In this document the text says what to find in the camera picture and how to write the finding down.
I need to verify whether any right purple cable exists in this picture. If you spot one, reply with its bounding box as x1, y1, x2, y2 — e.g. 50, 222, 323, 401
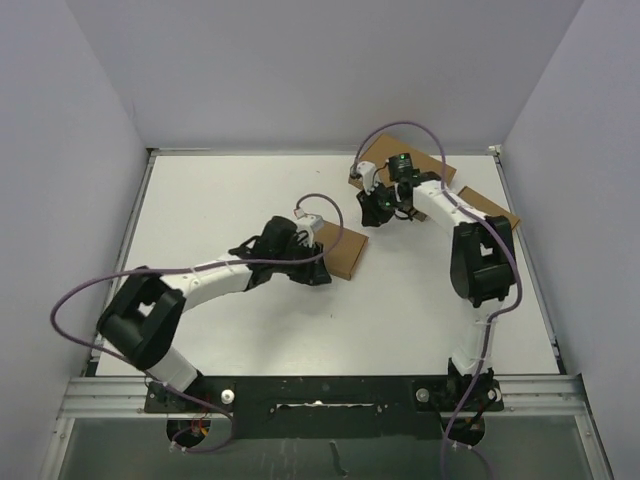
352, 121, 524, 480

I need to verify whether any aluminium table frame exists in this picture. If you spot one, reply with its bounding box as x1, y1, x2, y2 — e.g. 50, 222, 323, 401
39, 144, 614, 480

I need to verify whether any small closed cardboard box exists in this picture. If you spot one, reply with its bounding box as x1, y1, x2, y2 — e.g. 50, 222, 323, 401
458, 186, 521, 230

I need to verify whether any large closed cardboard box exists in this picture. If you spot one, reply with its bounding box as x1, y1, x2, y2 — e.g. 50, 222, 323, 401
359, 134, 456, 186

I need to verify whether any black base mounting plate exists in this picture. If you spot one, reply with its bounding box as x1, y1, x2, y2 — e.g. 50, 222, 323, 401
144, 373, 504, 446

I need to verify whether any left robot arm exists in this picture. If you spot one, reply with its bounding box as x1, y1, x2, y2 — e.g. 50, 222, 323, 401
98, 211, 332, 411

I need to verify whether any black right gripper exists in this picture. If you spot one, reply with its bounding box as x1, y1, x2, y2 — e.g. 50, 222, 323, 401
357, 180, 405, 227

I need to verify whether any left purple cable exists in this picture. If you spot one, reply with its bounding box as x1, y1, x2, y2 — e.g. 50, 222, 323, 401
51, 193, 345, 455

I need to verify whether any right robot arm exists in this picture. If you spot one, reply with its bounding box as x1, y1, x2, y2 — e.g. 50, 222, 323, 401
350, 153, 519, 409

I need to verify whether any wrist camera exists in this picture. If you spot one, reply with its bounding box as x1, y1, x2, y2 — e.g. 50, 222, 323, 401
349, 161, 380, 195
294, 209, 324, 246

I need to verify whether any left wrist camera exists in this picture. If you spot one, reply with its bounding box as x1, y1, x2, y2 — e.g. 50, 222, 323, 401
294, 209, 324, 246

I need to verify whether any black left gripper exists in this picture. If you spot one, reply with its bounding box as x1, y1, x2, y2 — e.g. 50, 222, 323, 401
272, 236, 330, 284

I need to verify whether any purple cable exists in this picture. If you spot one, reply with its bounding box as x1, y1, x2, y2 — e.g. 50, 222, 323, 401
51, 193, 345, 455
352, 121, 524, 480

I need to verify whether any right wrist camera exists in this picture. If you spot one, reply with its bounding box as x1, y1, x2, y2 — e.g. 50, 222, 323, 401
349, 161, 380, 195

